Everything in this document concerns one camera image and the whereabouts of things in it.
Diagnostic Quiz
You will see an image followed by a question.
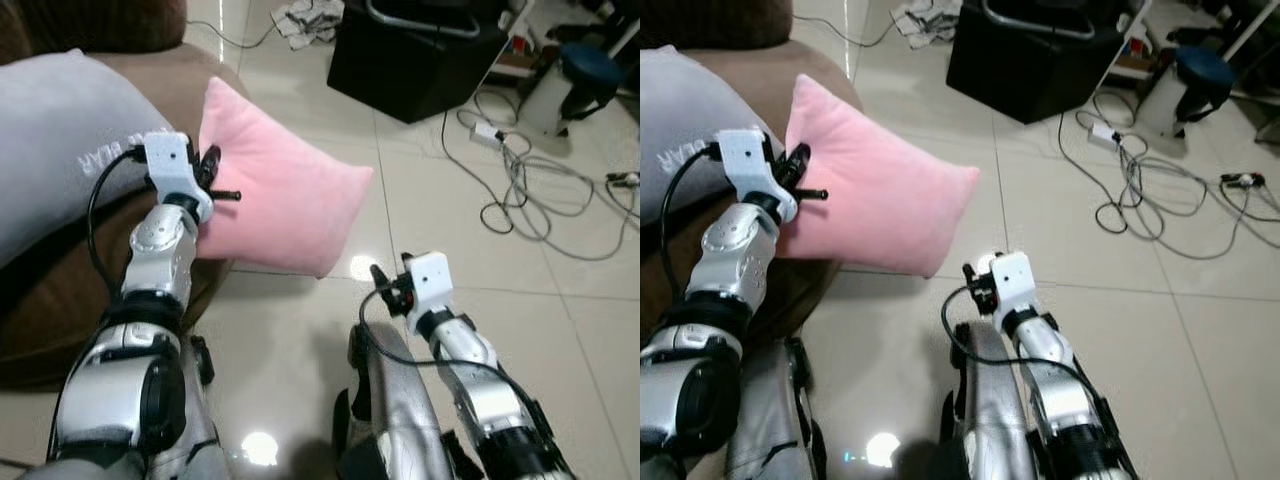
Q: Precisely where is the grey pillow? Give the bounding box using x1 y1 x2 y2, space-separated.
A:
0 50 176 271
640 45 771 226

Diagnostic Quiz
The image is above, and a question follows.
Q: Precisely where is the silver right robot leg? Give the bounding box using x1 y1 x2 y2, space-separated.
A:
945 320 1051 480
335 322 461 480

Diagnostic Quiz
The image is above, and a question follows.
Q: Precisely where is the silver robot leg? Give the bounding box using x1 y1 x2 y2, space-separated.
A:
725 338 826 480
945 320 1051 480
335 322 461 480
150 338 236 480

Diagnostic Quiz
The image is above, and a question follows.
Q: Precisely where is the white crumpled cloth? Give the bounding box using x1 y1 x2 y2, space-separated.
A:
272 0 346 49
890 0 963 49

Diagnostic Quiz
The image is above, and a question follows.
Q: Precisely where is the black box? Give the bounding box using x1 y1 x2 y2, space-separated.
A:
327 0 511 125
945 0 1131 125

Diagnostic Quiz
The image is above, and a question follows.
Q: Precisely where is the white metal rack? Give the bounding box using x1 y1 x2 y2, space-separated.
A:
480 0 641 136
1100 0 1280 136

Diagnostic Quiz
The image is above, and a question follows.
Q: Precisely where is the blue round stool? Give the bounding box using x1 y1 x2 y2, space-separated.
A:
558 42 623 126
1172 45 1238 126

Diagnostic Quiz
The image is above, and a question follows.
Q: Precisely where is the silver left robot leg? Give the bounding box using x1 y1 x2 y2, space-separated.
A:
725 338 826 480
150 338 236 480

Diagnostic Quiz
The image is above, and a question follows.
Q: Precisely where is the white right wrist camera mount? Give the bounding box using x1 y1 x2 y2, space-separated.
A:
405 253 456 319
990 251 1036 321

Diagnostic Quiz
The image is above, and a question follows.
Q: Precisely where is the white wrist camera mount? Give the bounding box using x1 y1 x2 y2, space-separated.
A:
143 131 214 223
990 251 1036 321
717 128 799 223
405 253 456 319

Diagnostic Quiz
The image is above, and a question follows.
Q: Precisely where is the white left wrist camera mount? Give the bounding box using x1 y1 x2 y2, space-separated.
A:
143 131 214 223
717 128 799 223

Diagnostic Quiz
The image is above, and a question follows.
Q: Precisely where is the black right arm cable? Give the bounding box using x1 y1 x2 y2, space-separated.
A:
357 290 521 401
940 285 1101 401

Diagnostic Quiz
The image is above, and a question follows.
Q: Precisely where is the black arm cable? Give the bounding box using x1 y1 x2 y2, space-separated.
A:
357 290 521 401
87 150 151 301
940 285 1101 401
660 145 723 271

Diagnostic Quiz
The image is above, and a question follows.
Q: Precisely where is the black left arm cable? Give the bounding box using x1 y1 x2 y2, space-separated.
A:
87 150 151 301
660 145 723 271

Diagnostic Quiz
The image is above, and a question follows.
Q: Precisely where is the grey floor cable tangle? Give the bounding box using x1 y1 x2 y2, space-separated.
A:
1058 85 1280 263
440 85 641 263

